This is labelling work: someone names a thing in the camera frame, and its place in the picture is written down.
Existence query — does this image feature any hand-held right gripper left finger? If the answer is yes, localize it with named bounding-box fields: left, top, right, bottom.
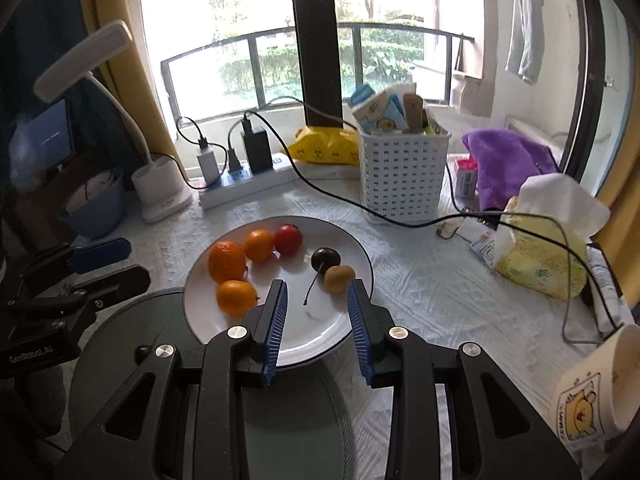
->
left=52, top=279, right=290, bottom=480

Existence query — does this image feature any yellow tissue pack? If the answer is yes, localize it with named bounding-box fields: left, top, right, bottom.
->
left=492, top=174, right=612, bottom=302

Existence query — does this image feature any hanging grey garment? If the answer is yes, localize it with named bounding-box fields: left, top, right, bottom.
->
left=505, top=0, right=546, bottom=86

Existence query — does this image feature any dark sliding door frame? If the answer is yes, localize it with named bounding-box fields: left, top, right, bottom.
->
left=289, top=0, right=631, bottom=196

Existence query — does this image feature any white power strip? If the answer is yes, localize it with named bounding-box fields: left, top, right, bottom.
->
left=199, top=157, right=296, bottom=211

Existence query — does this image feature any grey round mat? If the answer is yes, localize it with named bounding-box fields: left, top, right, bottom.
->
left=67, top=285, right=361, bottom=480

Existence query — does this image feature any brown packet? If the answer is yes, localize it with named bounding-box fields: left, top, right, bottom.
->
left=402, top=92, right=427, bottom=132

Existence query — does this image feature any cherry tomato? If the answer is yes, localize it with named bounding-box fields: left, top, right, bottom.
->
left=274, top=224, right=304, bottom=257

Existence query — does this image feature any long black cable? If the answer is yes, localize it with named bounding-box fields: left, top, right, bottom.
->
left=242, top=96, right=631, bottom=333

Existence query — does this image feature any white plastic basket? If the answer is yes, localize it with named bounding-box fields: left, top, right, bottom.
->
left=356, top=120, right=452, bottom=224

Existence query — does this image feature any clear plastic bag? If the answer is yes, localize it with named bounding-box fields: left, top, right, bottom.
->
left=7, top=110, right=51, bottom=196

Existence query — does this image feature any large mandarin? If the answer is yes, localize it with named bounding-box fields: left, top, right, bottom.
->
left=207, top=240, right=248, bottom=284

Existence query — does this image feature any tablet screen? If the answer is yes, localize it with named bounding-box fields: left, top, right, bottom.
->
left=30, top=97, right=76, bottom=171

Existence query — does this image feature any white blue sachet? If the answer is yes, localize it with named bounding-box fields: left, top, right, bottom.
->
left=467, top=230, right=501, bottom=267

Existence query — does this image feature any white plate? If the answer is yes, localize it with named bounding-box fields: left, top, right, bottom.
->
left=182, top=215, right=375, bottom=368

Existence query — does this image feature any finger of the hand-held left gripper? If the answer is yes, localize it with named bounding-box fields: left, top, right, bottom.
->
left=20, top=238, right=132, bottom=286
left=10, top=265, right=152, bottom=321

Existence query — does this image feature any short black cable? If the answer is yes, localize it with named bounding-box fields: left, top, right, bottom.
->
left=176, top=116, right=213, bottom=191

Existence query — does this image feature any white desk lamp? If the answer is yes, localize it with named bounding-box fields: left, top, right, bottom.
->
left=34, top=20, right=193, bottom=224

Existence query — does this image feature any blue bowl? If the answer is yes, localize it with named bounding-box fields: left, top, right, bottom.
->
left=57, top=167, right=126, bottom=239

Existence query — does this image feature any cartoon print mug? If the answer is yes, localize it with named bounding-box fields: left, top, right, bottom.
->
left=554, top=324, right=640, bottom=453

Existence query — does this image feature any black charger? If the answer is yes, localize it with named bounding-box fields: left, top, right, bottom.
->
left=241, top=127, right=273, bottom=173

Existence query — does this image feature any balcony railing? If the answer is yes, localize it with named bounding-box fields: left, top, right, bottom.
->
left=161, top=22, right=476, bottom=128

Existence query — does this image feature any dark cherry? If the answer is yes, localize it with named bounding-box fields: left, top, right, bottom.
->
left=303, top=246, right=342, bottom=307

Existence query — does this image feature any white charger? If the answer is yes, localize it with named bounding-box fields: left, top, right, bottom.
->
left=196, top=147, right=221, bottom=184

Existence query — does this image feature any purple cloth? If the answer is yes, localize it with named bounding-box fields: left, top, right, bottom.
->
left=461, top=129, right=560, bottom=211

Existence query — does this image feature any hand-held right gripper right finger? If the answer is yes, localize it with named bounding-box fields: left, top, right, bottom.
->
left=346, top=280, right=583, bottom=480

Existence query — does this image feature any small orange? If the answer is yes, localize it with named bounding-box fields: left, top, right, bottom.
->
left=216, top=280, right=261, bottom=318
left=243, top=229, right=276, bottom=263

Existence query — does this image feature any white quilted tablecloth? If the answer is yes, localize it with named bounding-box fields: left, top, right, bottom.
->
left=50, top=180, right=636, bottom=480

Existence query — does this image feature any blue white carton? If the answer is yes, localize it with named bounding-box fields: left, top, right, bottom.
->
left=348, top=85, right=412, bottom=133

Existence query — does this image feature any yellow packet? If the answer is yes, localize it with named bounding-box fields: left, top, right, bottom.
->
left=285, top=127, right=361, bottom=167

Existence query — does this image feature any white tube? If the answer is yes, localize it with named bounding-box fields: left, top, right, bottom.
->
left=582, top=242, right=636, bottom=338

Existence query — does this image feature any white red small box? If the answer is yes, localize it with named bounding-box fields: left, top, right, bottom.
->
left=452, top=157, right=480, bottom=201

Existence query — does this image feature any small green kiwi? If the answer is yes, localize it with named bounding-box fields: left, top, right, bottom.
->
left=323, top=265, right=357, bottom=295

